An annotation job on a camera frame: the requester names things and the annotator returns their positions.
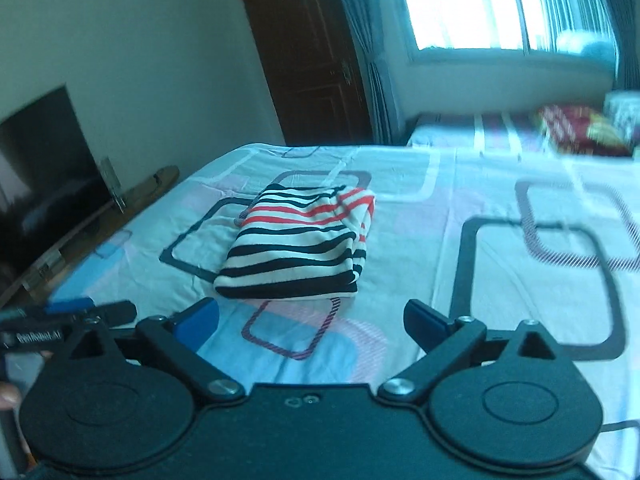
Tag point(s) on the white red black striped sweater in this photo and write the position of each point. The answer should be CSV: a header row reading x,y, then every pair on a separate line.
x,y
299,243

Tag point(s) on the grey blue curtain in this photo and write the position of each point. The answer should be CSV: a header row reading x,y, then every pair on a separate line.
x,y
366,24

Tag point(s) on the black television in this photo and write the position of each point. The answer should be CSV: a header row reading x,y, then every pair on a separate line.
x,y
50,182

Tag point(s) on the grey striped pillow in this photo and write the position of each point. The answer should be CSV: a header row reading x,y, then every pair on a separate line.
x,y
622,108

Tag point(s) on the bright window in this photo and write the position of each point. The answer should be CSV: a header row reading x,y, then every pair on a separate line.
x,y
579,28

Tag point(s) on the white patterned bed sheet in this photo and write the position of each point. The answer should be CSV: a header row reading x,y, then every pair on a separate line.
x,y
501,237

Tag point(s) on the person's left hand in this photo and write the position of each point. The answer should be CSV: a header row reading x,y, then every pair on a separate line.
x,y
10,397

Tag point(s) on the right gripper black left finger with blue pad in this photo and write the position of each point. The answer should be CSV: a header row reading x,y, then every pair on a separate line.
x,y
172,345

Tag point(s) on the dark wooden door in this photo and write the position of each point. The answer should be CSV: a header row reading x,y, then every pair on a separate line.
x,y
311,66

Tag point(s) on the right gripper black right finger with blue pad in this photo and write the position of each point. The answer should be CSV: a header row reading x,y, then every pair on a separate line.
x,y
448,346

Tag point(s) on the brown wooden tv stand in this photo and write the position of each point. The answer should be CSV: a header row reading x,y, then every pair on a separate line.
x,y
39,283

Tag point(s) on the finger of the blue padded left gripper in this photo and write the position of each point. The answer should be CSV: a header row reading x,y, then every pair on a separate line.
x,y
49,308

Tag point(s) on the striped mattress cover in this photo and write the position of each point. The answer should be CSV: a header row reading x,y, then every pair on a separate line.
x,y
516,133

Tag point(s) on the red yellow folded blanket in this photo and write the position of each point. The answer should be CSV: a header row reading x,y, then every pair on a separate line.
x,y
580,130

